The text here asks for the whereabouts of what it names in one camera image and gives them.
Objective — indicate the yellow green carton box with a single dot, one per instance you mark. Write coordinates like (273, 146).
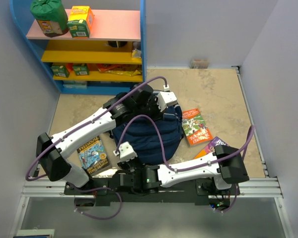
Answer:
(80, 21)

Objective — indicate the green chips canister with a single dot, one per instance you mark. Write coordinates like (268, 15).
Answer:
(51, 17)

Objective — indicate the aluminium rail frame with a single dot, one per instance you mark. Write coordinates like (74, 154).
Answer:
(226, 98)

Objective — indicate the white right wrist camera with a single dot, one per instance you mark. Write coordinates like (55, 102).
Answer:
(125, 152)

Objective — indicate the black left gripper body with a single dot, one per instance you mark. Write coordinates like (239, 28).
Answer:
(150, 109)

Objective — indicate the navy blue backpack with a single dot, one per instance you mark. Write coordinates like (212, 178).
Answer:
(144, 139)

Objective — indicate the green box left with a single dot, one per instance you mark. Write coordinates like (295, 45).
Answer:
(60, 71)

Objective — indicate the blue shelf unit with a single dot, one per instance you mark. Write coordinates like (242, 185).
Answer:
(111, 42)

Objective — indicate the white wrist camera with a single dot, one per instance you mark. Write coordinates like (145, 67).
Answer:
(166, 98)
(125, 152)

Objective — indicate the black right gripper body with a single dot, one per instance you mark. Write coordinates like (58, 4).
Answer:
(131, 166)

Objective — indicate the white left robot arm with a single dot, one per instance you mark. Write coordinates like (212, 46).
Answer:
(52, 152)

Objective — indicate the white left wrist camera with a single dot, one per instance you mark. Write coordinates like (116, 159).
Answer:
(166, 98)

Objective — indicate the Roald Dahl Charlie book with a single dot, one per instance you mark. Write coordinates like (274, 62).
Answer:
(210, 147)

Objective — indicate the small brown box at wall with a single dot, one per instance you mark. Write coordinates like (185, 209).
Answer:
(199, 64)

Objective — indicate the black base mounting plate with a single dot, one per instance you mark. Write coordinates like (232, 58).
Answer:
(199, 192)

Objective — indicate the orange 78-storey treehouse book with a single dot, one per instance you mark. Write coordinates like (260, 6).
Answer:
(195, 128)

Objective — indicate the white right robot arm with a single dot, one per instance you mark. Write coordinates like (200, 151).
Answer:
(224, 167)

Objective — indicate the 169-storey treehouse book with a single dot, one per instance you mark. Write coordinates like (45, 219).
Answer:
(93, 156)

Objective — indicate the green box right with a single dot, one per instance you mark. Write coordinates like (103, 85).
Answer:
(81, 69)

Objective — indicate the orange yellow snack packets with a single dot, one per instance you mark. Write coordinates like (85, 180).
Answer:
(117, 69)

